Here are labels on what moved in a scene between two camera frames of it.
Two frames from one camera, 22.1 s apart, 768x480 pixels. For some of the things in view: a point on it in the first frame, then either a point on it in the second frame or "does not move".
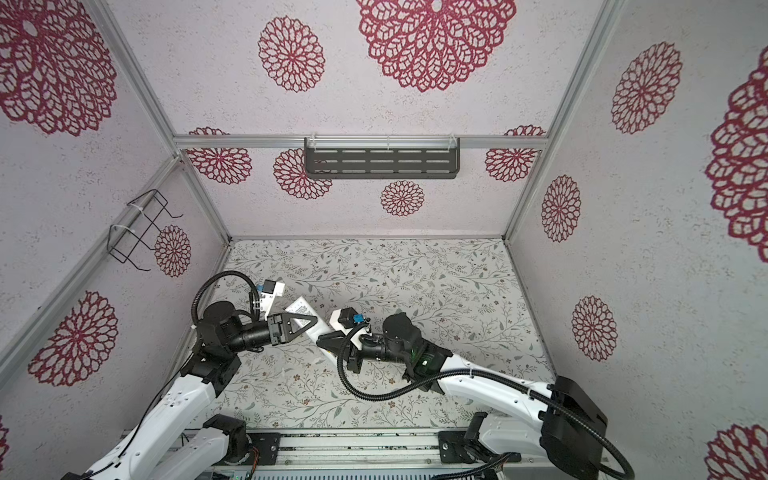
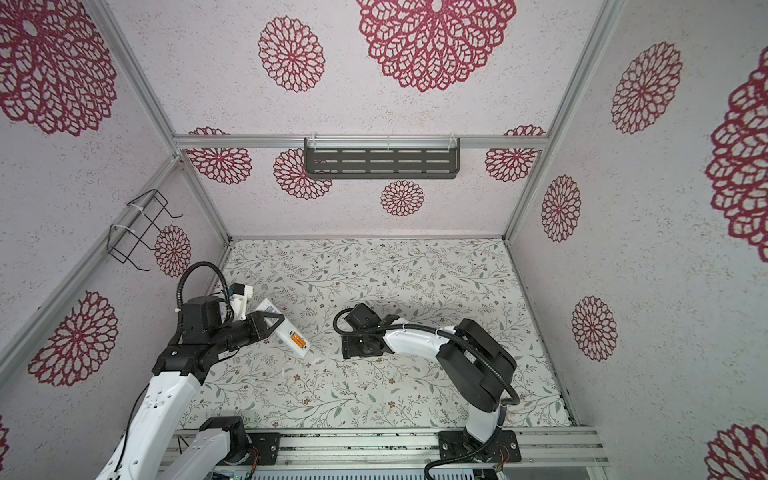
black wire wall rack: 144,218 does not move
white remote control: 316,330 → 287,333
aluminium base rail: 379,451 does not move
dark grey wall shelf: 382,157 does not move
